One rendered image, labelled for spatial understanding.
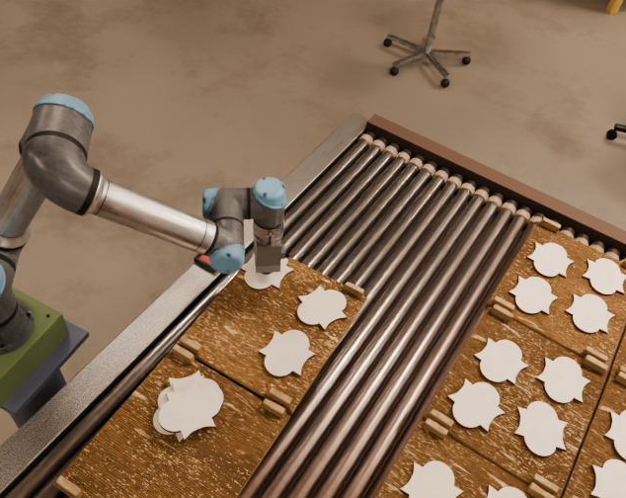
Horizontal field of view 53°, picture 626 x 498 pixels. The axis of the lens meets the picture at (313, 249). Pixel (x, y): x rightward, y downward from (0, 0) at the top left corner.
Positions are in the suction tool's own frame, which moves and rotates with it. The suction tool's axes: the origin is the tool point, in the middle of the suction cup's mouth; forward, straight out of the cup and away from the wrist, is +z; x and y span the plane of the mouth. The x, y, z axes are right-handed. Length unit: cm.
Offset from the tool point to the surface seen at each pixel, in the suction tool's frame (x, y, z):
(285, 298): -5.3, -4.1, 7.7
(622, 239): -113, 10, 7
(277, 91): -29, 219, 101
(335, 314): -17.9, -11.0, 6.6
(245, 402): 7.7, -34.0, 7.6
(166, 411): 26.0, -36.8, 3.1
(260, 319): 2.3, -10.4, 7.6
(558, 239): -93, 13, 8
